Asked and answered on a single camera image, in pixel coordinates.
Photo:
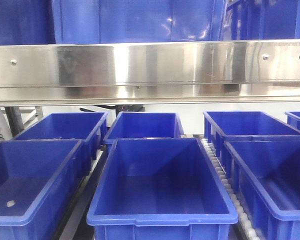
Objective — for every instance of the rear centre blue bin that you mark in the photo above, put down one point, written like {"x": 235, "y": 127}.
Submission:
{"x": 133, "y": 125}

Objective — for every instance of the rear left blue bin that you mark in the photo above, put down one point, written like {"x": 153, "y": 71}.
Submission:
{"x": 90, "y": 127}

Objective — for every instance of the front centre blue bin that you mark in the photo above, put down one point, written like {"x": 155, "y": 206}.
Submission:
{"x": 160, "y": 189}

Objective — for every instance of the rear right blue bin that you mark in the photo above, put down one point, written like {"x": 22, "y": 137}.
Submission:
{"x": 220, "y": 126}

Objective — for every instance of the large blue bin right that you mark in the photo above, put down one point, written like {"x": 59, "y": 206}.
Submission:
{"x": 137, "y": 21}

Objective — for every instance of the front left blue bin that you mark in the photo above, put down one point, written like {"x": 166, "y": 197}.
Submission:
{"x": 37, "y": 180}

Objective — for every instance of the front right blue bin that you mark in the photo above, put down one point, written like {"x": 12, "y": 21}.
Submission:
{"x": 266, "y": 177}

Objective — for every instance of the blue bin centre shelf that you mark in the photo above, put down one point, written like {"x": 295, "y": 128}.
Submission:
{"x": 261, "y": 20}

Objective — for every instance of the lower white roller track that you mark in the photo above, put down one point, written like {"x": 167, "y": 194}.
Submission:
{"x": 242, "y": 230}

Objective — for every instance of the upper left blue bin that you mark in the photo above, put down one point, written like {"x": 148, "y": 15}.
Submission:
{"x": 26, "y": 22}

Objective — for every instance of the stainless steel shelf rail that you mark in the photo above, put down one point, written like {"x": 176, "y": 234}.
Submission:
{"x": 150, "y": 73}

